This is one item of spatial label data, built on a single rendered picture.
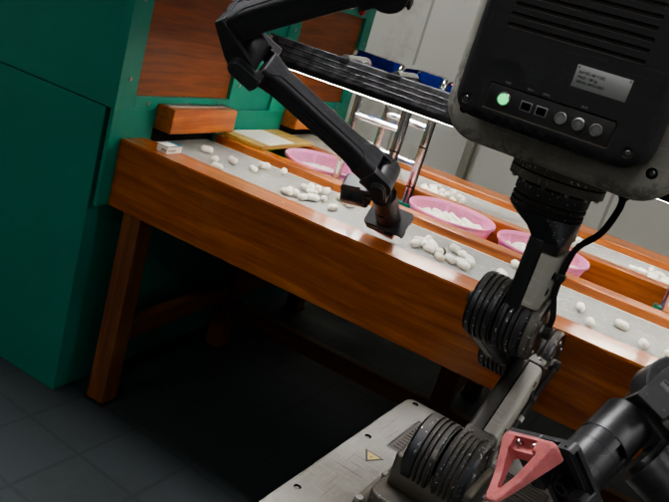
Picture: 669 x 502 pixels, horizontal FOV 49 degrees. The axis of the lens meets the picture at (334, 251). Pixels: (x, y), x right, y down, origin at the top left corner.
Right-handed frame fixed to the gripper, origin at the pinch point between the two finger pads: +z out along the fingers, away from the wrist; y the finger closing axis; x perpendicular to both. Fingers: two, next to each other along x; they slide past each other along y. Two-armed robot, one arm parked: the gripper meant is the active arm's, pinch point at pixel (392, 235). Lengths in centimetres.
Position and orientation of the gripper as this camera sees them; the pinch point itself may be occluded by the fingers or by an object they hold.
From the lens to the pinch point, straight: 180.3
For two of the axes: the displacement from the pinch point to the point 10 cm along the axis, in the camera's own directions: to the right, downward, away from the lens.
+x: -5.0, 8.1, -3.1
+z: 1.7, 4.4, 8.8
